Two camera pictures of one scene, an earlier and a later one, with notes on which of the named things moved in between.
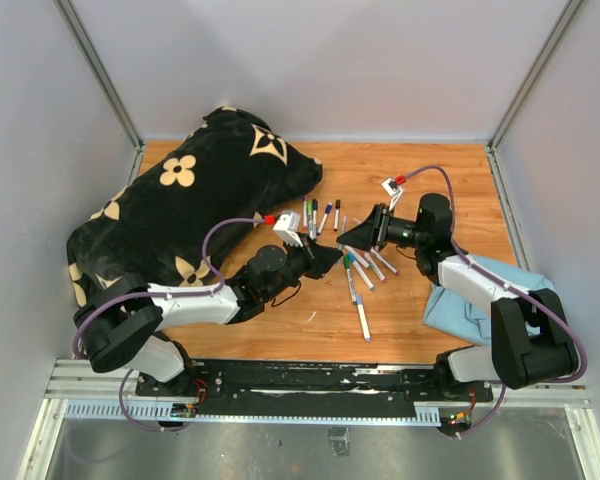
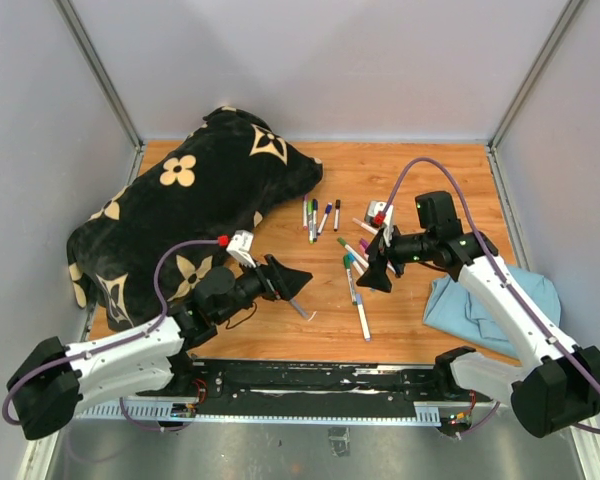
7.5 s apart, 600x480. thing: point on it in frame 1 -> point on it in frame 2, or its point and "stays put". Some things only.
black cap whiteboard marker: [336, 216] stays put
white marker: [362, 317] stays put
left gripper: [320, 259] -> [283, 282]
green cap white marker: [357, 257] stays put
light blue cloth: [451, 313] stays put
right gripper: [371, 233] -> [376, 276]
